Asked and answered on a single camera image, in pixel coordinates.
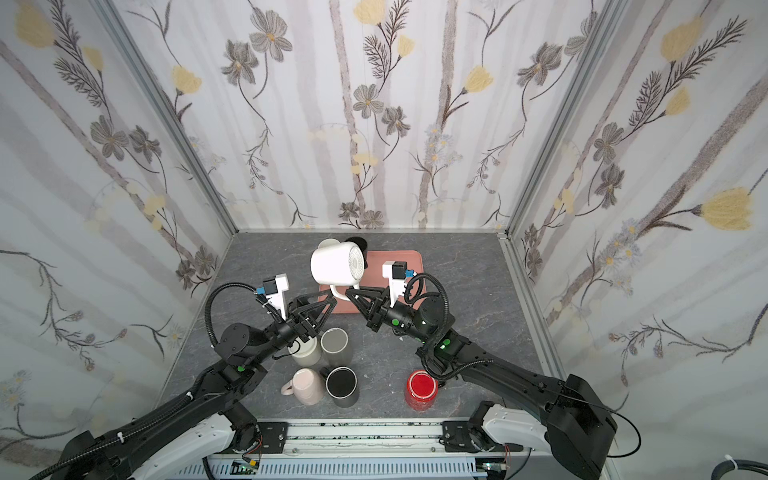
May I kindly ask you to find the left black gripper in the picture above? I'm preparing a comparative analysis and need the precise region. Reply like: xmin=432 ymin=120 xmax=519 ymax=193
xmin=248 ymin=290 xmax=330 ymax=367

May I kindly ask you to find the pink plastic tray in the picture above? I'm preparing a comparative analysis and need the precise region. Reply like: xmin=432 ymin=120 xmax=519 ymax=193
xmin=333 ymin=250 xmax=424 ymax=315

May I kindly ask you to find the grey upside-down mug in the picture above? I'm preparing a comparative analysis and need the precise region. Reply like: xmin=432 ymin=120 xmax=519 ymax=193
xmin=320 ymin=327 xmax=353 ymax=367

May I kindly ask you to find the white ribbed mug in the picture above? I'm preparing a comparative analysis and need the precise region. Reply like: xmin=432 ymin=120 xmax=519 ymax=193
xmin=310 ymin=241 xmax=365 ymax=300

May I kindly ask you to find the black and white mug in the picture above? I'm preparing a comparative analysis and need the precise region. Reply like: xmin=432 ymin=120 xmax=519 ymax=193
xmin=345 ymin=236 xmax=368 ymax=254

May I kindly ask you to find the pale pink mug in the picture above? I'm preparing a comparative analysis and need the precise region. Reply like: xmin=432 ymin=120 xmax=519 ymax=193
xmin=280 ymin=368 xmax=326 ymax=406

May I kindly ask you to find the black dark grey mug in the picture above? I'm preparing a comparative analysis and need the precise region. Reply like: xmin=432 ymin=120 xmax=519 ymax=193
xmin=320 ymin=366 xmax=360 ymax=408

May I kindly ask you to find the red mug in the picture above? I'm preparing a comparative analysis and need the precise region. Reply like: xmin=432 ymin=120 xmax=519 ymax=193
xmin=404 ymin=370 xmax=439 ymax=411

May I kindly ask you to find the light grey mug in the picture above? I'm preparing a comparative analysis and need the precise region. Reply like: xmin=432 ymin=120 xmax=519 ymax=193
xmin=318 ymin=238 xmax=340 ymax=249

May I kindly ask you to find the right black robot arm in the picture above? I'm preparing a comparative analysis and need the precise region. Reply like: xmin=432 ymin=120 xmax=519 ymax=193
xmin=345 ymin=273 xmax=620 ymax=479

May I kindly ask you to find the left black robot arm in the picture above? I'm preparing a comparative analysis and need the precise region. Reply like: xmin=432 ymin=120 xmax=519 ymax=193
xmin=36 ymin=282 xmax=337 ymax=479

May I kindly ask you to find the cream upside-down mug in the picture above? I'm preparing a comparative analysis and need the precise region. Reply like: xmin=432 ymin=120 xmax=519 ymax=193
xmin=288 ymin=338 xmax=323 ymax=368

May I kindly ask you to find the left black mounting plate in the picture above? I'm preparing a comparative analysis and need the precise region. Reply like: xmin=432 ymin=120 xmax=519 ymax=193
xmin=245 ymin=422 xmax=289 ymax=455

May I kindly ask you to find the black mounting plate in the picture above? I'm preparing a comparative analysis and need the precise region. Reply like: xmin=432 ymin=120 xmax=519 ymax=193
xmin=441 ymin=419 xmax=529 ymax=454
xmin=245 ymin=422 xmax=289 ymax=455

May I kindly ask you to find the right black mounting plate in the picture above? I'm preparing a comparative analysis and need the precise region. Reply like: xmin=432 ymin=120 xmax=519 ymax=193
xmin=441 ymin=419 xmax=529 ymax=454

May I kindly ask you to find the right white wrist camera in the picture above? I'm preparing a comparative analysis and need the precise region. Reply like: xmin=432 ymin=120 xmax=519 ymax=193
xmin=382 ymin=261 xmax=415 ymax=307

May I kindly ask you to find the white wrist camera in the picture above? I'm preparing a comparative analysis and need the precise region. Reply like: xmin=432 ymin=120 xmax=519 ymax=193
xmin=257 ymin=274 xmax=289 ymax=321
xmin=382 ymin=261 xmax=415 ymax=307

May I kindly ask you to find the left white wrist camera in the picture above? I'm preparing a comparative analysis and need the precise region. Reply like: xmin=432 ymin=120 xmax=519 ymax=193
xmin=257 ymin=274 xmax=289 ymax=321

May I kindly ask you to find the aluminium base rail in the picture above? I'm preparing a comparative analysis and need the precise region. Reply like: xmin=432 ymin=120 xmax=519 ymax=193
xmin=122 ymin=418 xmax=601 ymax=460

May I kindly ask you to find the white slotted cable duct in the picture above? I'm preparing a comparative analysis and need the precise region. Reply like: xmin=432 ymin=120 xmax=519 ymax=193
xmin=210 ymin=458 xmax=488 ymax=479

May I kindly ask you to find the black cable loop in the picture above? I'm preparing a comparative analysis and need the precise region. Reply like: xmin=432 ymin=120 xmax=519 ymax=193
xmin=710 ymin=454 xmax=768 ymax=480

